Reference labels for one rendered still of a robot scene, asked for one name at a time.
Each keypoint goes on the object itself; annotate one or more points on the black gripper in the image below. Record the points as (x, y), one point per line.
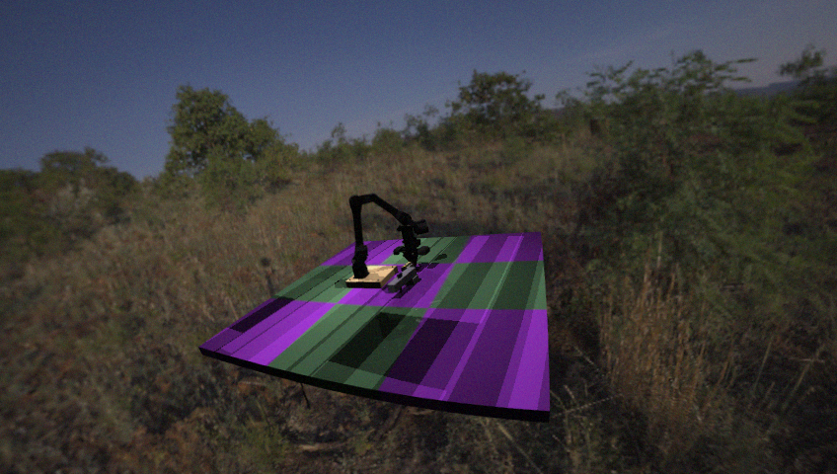
(410, 251)

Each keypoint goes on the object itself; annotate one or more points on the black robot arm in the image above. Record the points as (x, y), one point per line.
(358, 262)

